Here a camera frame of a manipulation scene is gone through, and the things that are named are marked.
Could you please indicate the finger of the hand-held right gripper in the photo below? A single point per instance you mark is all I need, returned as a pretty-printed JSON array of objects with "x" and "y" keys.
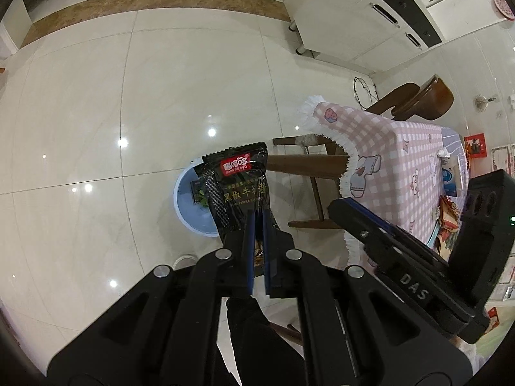
[
  {"x": 406, "y": 235},
  {"x": 350, "y": 221}
]

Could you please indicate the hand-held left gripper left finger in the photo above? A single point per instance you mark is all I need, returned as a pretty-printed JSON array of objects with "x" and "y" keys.
[{"x": 251, "y": 249}]

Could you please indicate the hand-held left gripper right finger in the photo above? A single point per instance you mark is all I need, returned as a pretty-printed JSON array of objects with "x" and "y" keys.
[{"x": 267, "y": 249}]

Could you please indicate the white and blue packet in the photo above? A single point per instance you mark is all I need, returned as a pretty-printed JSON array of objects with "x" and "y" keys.
[{"x": 450, "y": 179}]

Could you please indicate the black snack packet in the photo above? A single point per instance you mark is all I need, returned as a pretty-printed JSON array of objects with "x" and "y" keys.
[{"x": 237, "y": 185}]

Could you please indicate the blue plastic bin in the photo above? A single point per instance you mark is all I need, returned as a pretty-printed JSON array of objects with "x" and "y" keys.
[{"x": 185, "y": 209}]

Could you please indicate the orange snack packet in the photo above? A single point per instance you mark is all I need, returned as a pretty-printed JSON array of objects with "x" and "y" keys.
[
  {"x": 448, "y": 213},
  {"x": 444, "y": 245}
]

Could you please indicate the wooden table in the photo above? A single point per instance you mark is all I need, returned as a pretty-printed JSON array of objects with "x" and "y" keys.
[{"x": 305, "y": 167}]

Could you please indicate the pink checked tablecloth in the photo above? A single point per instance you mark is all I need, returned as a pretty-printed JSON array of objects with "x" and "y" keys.
[{"x": 386, "y": 148}]

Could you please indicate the purple checked tablecloth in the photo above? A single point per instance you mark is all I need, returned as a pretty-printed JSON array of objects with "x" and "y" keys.
[{"x": 456, "y": 144}]

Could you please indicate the wooden chair with grey seat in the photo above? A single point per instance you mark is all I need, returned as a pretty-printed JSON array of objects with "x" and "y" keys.
[{"x": 305, "y": 141}]

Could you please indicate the brown wooden chair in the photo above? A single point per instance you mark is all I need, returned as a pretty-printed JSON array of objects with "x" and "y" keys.
[{"x": 430, "y": 100}]

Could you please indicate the white cabinet with black drawer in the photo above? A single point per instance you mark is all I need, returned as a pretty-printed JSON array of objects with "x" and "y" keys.
[{"x": 342, "y": 8}]

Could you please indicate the white wall hanging ornament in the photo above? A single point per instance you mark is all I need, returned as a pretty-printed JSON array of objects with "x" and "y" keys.
[{"x": 483, "y": 102}]

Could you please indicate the white wall switch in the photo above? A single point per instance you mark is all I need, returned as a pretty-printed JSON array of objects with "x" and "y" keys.
[{"x": 511, "y": 101}]

